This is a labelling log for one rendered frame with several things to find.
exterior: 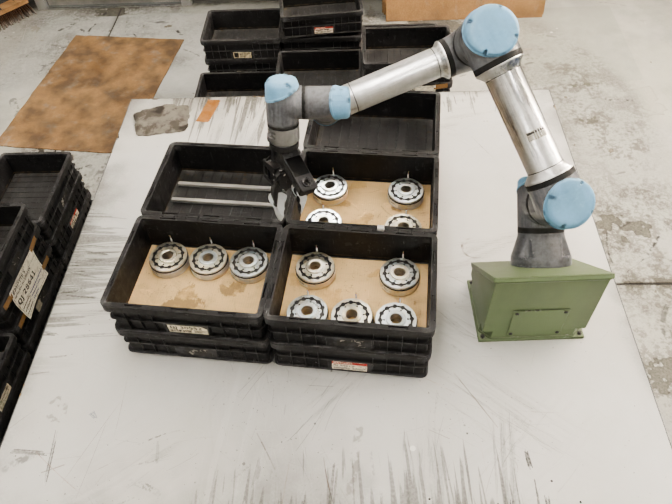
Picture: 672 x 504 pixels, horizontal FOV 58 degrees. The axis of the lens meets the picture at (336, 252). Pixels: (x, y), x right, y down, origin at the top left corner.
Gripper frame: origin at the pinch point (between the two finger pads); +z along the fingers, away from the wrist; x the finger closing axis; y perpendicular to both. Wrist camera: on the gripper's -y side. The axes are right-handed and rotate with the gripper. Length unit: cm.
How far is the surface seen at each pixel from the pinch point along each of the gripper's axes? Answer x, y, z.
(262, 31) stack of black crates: -88, 178, 18
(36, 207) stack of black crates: 48, 124, 49
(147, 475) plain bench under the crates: 55, -22, 40
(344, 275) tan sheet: -7.7, -12.9, 15.1
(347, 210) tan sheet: -21.5, 5.4, 10.0
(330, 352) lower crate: 6.8, -27.9, 22.4
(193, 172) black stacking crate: 7.6, 47.1, 8.4
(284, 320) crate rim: 16.2, -22.9, 10.3
